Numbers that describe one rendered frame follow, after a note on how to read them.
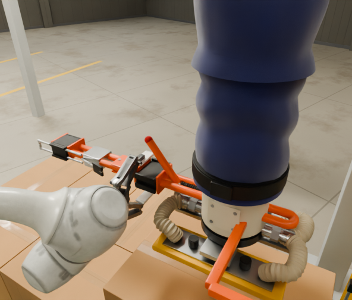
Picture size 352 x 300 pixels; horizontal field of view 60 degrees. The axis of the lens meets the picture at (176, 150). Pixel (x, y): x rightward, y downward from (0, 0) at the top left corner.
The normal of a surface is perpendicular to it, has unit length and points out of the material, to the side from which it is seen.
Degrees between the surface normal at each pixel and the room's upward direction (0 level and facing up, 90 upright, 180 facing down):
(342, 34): 90
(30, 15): 90
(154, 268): 0
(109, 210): 46
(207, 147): 82
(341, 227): 90
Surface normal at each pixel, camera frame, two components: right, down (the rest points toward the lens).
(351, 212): -0.50, 0.44
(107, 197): 0.67, -0.45
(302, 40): 0.60, 0.53
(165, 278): 0.00, -0.86
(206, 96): -0.88, -0.14
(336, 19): -0.76, 0.34
